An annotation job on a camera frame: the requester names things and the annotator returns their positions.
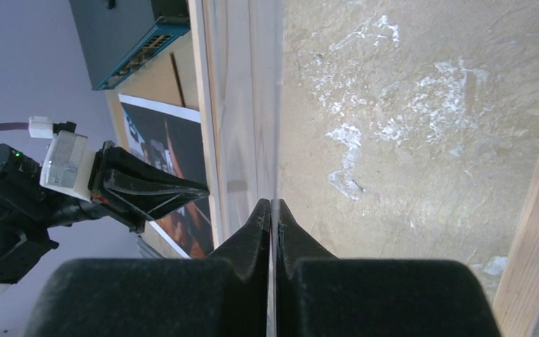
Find large printed photo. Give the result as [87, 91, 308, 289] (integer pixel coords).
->
[119, 94, 214, 258]

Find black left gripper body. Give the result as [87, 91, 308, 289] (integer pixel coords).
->
[0, 144, 109, 284]

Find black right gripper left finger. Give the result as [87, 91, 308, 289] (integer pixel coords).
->
[24, 199, 271, 336]

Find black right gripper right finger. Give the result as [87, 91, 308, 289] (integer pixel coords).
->
[272, 199, 500, 336]

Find white wooden picture frame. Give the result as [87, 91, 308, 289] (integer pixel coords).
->
[190, 1, 539, 336]

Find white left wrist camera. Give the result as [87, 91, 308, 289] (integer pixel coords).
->
[28, 116, 95, 201]

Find clear acrylic sheet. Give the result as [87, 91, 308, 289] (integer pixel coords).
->
[249, 1, 284, 336]

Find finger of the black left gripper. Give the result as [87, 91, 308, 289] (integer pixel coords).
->
[88, 141, 209, 234]

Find dark network switch box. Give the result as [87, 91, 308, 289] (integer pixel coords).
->
[69, 0, 190, 91]

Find brown cardboard backing board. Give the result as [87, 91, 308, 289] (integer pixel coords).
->
[105, 32, 199, 147]

